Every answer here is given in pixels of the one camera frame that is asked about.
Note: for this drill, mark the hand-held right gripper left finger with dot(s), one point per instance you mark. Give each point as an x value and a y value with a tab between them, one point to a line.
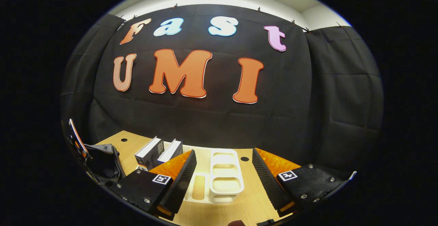
181	185

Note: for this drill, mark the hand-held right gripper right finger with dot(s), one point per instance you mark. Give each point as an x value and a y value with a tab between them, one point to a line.
268	185

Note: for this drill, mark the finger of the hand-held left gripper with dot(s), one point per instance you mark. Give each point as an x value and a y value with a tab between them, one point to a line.
78	147

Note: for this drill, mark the grey schoolbag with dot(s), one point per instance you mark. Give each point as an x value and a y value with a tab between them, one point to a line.
104	164

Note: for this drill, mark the blue cover book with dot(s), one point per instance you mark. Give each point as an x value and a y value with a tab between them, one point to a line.
171	152

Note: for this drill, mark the cream plastic bookshelf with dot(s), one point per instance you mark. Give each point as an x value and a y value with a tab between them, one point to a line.
226	185

